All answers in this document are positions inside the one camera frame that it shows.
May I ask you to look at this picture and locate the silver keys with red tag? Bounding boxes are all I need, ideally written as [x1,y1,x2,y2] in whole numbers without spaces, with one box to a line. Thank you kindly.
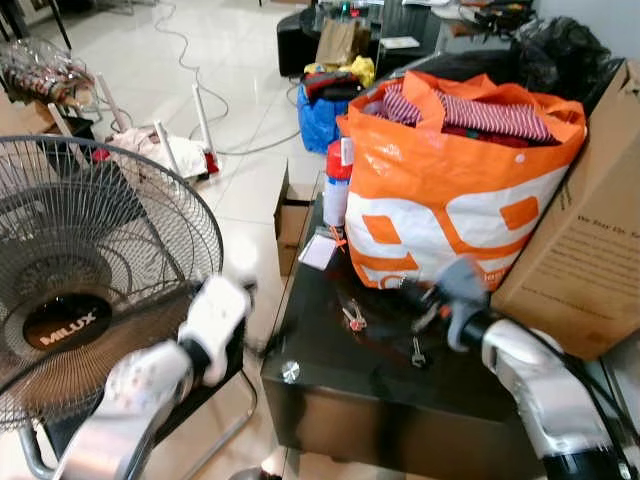
[342,303,369,333]

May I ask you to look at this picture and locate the small single silver key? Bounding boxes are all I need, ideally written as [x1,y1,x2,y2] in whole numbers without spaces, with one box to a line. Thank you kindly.
[409,338,430,370]

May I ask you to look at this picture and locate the white paper tag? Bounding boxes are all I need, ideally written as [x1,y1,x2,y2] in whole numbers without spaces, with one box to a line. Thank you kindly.
[297,231,342,272]

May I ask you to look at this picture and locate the small brown cardboard box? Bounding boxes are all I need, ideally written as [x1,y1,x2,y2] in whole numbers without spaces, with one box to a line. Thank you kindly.
[273,162,318,278]

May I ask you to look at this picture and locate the orange and white shopping bag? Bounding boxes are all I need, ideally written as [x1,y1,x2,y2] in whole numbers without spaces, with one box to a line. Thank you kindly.
[336,69,590,292]

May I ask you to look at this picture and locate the black glass top table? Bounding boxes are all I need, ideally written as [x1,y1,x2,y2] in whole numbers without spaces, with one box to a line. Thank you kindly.
[261,196,640,475]

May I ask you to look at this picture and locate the black Milux standing fan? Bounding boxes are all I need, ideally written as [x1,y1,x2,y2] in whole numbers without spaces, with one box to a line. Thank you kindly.
[0,134,226,433]

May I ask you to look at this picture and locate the tall brown cardboard box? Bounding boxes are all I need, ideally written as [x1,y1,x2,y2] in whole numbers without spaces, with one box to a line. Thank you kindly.
[489,58,640,362]

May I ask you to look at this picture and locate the white upturned stand with cloth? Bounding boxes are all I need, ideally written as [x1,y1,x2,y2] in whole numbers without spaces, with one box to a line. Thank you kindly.
[92,72,223,184]

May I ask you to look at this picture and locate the red white striped cloth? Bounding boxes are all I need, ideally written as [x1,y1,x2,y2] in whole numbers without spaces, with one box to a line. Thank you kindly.
[362,84,557,147]

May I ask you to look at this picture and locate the blue plastic bag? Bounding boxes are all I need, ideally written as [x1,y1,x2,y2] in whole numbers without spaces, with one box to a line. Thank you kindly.
[297,84,351,154]

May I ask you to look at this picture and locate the yellow cloth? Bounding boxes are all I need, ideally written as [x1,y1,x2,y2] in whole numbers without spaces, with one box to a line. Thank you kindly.
[303,55,378,91]

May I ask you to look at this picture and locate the brown paper bag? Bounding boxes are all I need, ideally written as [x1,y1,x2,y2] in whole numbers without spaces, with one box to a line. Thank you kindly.
[314,17,372,70]

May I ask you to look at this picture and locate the black leather sofa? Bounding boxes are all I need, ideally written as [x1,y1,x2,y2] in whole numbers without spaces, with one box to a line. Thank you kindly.
[276,8,336,80]

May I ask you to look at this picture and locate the black garbage bag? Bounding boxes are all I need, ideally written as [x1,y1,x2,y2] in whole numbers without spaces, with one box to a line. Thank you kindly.
[513,14,613,99]

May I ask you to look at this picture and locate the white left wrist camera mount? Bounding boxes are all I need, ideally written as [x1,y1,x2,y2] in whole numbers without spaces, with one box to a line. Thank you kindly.
[178,274,253,387]

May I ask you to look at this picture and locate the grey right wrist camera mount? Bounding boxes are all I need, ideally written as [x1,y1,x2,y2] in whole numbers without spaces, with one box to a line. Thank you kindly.
[434,256,493,349]

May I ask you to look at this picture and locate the white floor cable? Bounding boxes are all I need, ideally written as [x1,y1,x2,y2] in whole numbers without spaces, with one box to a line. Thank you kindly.
[148,0,303,158]

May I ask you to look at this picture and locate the wire basket with wrapped goods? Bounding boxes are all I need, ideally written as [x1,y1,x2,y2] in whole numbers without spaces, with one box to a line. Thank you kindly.
[0,38,98,107]

